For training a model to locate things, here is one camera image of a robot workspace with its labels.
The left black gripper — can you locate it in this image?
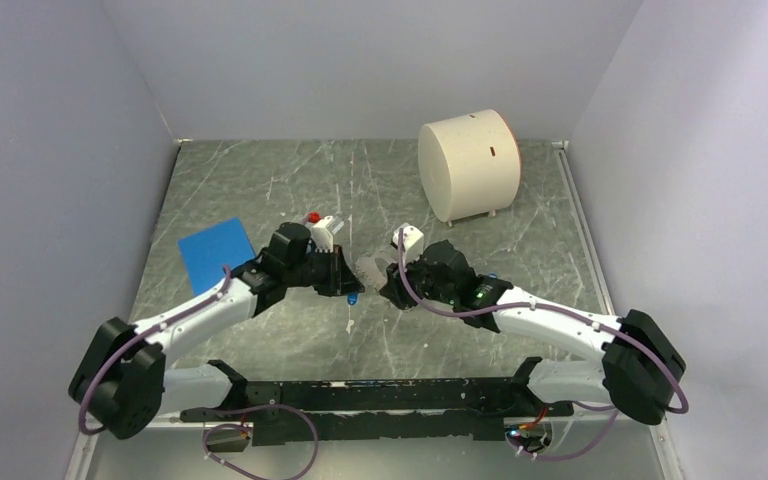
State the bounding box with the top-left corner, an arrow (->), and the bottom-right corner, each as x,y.
284,244 -> 364,296

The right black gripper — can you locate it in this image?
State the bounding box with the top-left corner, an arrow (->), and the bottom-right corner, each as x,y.
381,246 -> 457,308

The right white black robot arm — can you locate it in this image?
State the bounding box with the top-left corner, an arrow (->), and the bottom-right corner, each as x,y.
365,241 -> 690,425

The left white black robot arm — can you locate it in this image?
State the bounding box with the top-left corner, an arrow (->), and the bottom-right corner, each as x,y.
68,216 -> 365,439

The cream cylindrical container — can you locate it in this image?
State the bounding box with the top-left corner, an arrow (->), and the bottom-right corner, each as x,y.
417,109 -> 522,223

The blue flat board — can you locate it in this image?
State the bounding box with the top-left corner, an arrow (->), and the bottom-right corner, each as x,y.
177,218 -> 256,296

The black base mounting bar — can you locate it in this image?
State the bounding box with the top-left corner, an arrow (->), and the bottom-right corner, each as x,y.
179,357 -> 574,446

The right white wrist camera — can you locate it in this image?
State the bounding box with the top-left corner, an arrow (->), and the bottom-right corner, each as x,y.
391,222 -> 425,265

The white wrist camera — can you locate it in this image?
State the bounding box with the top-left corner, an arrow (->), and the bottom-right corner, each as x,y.
391,222 -> 425,265
302,212 -> 345,252

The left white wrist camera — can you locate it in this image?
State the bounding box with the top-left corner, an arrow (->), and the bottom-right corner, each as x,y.
302,212 -> 345,252

